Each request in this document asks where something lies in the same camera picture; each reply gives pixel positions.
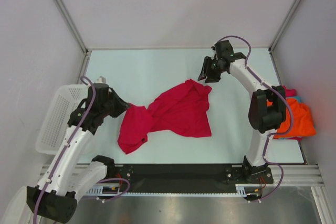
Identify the folded orange t shirt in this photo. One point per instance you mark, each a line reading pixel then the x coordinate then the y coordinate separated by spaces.
pixel 303 125

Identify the white slotted cable duct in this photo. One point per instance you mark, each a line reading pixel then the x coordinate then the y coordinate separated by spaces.
pixel 97 191

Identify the folded teal t shirt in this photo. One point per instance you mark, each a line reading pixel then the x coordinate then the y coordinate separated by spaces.
pixel 298 138

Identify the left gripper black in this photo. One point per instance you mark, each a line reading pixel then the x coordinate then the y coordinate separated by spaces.
pixel 122 105

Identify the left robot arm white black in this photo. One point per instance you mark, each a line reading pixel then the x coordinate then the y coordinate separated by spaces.
pixel 57 193

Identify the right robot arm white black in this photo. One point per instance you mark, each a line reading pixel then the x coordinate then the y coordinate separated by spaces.
pixel 267 110

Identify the crimson red t shirt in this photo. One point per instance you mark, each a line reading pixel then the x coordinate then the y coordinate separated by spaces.
pixel 181 109

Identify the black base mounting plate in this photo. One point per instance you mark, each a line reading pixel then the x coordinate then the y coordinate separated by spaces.
pixel 190 178

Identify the white perforated plastic basket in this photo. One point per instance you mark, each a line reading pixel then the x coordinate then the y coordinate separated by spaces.
pixel 53 129

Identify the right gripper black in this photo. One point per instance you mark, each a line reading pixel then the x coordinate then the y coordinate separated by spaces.
pixel 211 77

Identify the folded magenta t shirt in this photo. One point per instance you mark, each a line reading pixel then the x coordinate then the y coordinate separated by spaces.
pixel 290 92

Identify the aluminium extrusion rail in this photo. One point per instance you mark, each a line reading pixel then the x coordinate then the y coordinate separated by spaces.
pixel 294 175

